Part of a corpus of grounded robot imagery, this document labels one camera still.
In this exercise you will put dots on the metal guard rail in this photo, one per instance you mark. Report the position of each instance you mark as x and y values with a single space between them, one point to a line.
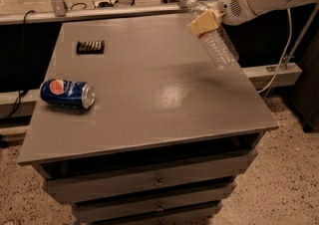
27 38

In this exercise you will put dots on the grey drawer cabinet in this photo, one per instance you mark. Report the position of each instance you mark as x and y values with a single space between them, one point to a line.
167 133

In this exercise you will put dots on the blue Pepsi can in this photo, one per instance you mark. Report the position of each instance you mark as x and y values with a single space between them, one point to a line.
65 93

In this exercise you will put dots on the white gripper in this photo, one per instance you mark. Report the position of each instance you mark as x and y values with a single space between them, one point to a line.
233 6

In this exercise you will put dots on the white power strip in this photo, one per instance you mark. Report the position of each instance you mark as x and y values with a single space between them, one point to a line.
104 3

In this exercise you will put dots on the clear plastic water bottle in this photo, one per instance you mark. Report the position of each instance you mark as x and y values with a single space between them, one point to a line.
216 43

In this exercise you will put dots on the small black ridged block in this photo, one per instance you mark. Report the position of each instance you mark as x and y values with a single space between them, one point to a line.
91 47

